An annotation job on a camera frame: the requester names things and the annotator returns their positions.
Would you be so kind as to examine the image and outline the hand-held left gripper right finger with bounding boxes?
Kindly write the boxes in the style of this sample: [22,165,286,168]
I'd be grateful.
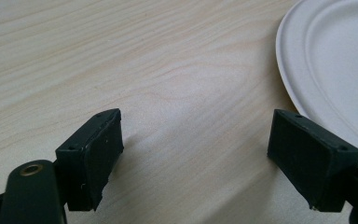
[267,108,358,214]

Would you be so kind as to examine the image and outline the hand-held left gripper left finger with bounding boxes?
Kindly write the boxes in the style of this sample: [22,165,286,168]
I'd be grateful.
[55,107,125,212]

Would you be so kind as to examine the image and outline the white paper plate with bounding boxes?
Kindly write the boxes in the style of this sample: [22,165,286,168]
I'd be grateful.
[275,0,358,169]

